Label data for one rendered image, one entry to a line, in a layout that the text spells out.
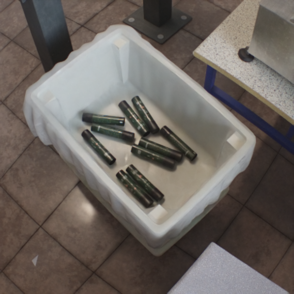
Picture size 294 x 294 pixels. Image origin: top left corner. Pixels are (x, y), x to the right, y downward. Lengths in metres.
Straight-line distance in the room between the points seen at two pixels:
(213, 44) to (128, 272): 1.02
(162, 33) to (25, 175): 1.08
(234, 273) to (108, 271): 0.86
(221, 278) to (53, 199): 1.08
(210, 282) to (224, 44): 0.72
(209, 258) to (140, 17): 1.65
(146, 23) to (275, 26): 1.34
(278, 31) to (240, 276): 0.65
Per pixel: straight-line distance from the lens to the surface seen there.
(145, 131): 1.34
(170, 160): 1.30
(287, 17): 1.00
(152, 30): 2.22
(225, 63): 1.18
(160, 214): 1.04
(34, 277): 1.77
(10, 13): 2.63
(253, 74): 1.17
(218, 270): 0.94
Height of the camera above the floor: 1.68
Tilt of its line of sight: 64 degrees down
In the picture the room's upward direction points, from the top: 4 degrees counter-clockwise
